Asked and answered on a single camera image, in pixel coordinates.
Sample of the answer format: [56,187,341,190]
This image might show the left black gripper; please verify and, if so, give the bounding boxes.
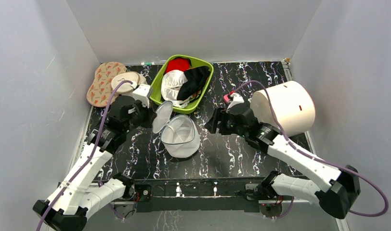
[124,99,157,133]

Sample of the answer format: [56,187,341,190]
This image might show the white mesh laundry bag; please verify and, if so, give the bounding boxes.
[152,101,200,158]

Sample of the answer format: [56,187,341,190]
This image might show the black bra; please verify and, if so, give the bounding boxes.
[177,66,211,101]

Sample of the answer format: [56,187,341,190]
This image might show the white bra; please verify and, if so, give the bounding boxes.
[161,70,196,108]

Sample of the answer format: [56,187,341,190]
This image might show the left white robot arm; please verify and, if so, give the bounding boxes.
[32,96,154,231]

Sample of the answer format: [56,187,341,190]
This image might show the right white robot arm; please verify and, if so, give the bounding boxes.
[204,103,360,219]

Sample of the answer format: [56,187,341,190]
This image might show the cream round laundry bag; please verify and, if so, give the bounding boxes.
[111,71,147,96]

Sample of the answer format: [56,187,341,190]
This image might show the floral beige laundry bag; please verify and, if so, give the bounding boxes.
[86,62,127,107]

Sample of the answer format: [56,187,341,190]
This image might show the red bra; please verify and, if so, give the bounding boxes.
[164,57,192,74]

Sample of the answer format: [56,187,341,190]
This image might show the large white cylinder bag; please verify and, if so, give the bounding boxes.
[250,81,315,137]

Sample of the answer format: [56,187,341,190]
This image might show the small pink eraser block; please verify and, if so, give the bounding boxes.
[223,94,232,104]

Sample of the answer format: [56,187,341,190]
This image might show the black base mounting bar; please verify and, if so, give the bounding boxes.
[101,178,311,214]

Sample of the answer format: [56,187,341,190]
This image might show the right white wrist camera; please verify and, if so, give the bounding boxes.
[227,92,245,109]

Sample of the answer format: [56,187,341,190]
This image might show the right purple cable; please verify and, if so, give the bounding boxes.
[230,80,390,220]

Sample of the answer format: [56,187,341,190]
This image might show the purple cable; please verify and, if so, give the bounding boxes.
[35,80,139,231]
[230,80,390,220]

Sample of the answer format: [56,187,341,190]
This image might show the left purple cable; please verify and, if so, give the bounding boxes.
[35,80,139,231]

